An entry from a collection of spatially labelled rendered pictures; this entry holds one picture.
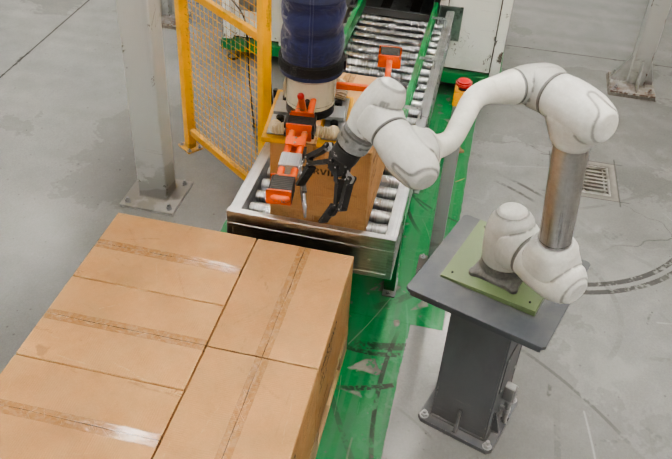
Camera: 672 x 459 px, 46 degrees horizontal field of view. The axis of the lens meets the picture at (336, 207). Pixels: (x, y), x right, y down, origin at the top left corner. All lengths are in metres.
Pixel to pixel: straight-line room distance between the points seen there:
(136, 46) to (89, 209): 0.96
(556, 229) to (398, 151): 0.75
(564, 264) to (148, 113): 2.29
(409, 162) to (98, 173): 2.97
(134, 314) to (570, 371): 1.87
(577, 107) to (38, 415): 1.84
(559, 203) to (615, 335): 1.58
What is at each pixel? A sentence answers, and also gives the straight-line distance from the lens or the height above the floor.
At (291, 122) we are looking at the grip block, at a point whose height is 1.26.
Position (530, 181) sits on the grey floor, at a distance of 4.68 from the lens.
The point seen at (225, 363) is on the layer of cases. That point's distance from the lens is 2.72.
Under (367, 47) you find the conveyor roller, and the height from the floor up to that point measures 0.55.
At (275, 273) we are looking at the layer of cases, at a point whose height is 0.54.
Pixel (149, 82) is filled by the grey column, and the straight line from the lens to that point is 3.92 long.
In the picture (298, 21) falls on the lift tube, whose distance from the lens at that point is 2.56.
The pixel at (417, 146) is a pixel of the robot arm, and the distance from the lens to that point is 1.84.
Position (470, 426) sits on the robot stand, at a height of 0.06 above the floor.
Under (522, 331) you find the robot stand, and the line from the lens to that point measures 2.65.
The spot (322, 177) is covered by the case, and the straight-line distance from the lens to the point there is 3.09.
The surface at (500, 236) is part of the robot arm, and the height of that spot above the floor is 0.98.
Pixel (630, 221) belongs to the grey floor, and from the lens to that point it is 4.58.
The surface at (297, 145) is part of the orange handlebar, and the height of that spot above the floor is 1.26.
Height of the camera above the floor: 2.59
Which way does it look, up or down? 38 degrees down
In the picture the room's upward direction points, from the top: 4 degrees clockwise
